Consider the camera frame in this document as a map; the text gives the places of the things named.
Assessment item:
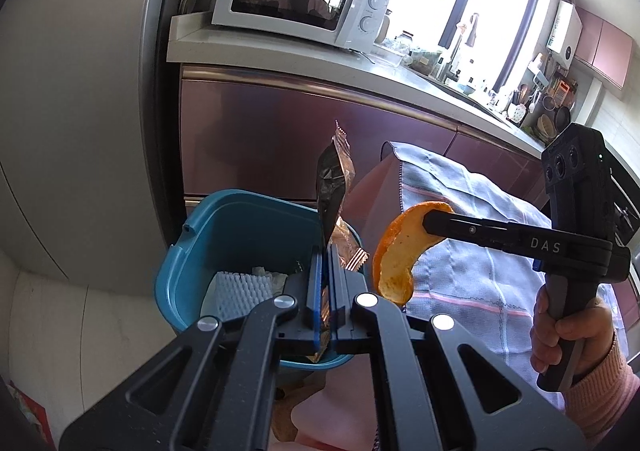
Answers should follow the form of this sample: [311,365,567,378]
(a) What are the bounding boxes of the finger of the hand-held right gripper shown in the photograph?
[422,208,526,249]

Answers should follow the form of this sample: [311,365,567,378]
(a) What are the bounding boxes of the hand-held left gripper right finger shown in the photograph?
[327,246,588,451]

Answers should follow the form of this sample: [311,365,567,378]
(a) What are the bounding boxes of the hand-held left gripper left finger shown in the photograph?
[59,247,325,451]

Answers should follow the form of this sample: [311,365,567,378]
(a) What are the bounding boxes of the orange peel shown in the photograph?
[372,201,455,306]

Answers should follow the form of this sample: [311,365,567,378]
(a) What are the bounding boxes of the white foam fruit net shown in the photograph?
[212,271,273,322]

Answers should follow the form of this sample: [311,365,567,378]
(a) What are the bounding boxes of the orange foil snack wrapper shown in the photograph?
[307,120,368,364]

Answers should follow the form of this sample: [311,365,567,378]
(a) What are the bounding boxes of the teal plastic bin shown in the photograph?
[154,188,361,369]

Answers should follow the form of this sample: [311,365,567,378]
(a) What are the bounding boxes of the person's right hand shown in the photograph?
[530,283,617,374]

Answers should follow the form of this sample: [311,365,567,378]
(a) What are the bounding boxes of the black built-in oven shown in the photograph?
[605,166,640,244]

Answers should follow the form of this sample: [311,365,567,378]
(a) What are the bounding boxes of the grey checked tablecloth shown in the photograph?
[380,141,621,412]

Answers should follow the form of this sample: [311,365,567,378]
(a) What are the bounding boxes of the white water heater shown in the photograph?
[547,0,583,64]

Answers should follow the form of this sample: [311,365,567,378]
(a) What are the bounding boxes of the bag of green vegetables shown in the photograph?
[410,48,443,74]

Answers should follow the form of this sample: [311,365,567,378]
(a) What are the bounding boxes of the steel kitchen faucet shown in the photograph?
[442,14,481,82]

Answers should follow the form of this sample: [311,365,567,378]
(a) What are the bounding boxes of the purple kitchen base cabinets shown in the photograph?
[180,64,551,212]

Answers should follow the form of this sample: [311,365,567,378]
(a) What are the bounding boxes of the glass food container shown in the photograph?
[372,44,406,67]

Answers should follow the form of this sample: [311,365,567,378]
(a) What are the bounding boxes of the glass kettle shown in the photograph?
[375,11,394,45]

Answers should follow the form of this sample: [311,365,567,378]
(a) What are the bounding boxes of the white kitchen countertop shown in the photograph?
[166,11,551,152]

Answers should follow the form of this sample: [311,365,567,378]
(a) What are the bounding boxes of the red printed paper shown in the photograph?
[10,381,53,447]

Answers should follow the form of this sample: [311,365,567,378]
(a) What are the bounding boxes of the grey refrigerator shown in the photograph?
[0,0,187,284]

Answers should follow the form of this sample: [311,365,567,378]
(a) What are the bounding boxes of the pink wall cabinet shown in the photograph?
[572,6,636,89]

